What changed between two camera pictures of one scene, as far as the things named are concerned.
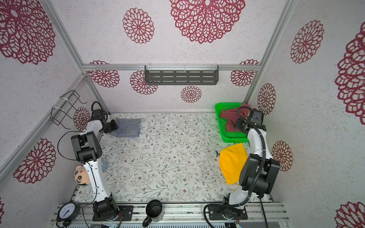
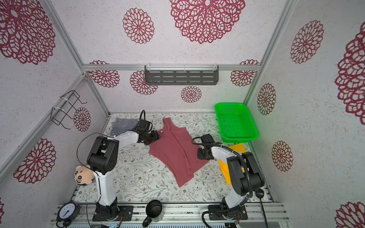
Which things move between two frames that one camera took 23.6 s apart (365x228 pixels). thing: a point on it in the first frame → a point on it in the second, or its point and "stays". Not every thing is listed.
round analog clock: (67, 212) stays
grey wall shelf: (181, 74) stays
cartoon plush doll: (81, 176) stays
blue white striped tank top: (127, 128) stays
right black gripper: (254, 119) → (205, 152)
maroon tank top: (233, 115) → (176, 150)
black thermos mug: (155, 211) stays
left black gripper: (114, 126) → (156, 136)
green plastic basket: (226, 136) stays
